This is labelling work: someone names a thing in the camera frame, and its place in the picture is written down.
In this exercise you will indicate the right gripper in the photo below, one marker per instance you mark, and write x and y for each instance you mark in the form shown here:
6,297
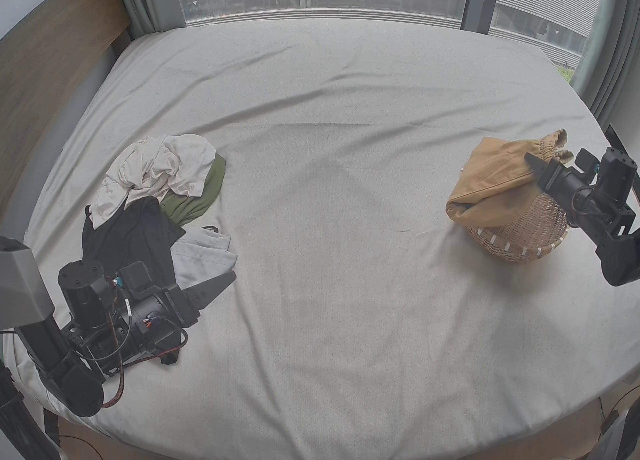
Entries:
560,180

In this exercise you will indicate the pale grey garment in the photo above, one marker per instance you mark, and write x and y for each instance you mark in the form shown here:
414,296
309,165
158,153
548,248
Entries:
200,258

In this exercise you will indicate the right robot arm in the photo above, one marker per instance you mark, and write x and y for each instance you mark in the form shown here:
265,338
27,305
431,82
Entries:
617,228

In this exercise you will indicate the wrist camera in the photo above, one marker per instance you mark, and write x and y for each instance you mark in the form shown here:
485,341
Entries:
587,160
135,275

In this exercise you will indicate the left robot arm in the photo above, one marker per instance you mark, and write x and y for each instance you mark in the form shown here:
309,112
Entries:
25,283

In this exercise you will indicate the round woven basket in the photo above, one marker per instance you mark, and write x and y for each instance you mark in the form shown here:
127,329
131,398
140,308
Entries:
525,243

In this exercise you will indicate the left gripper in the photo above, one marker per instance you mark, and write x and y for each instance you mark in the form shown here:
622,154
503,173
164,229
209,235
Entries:
160,315

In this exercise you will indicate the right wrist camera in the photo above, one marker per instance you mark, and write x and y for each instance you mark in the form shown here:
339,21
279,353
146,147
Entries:
587,160

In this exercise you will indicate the black garment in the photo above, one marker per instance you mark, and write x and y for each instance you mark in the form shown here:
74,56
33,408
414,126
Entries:
130,238

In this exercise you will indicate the white garment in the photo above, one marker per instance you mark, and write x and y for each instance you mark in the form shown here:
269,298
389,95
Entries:
170,163

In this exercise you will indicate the tan shorts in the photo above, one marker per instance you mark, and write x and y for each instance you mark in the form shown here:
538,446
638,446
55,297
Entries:
500,183

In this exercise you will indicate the green garment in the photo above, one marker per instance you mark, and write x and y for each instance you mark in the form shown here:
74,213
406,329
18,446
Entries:
200,203

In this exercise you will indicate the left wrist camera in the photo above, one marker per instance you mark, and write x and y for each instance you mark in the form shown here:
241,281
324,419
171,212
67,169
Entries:
135,275

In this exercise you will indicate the bed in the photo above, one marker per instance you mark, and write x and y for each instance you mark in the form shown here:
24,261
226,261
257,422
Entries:
325,173

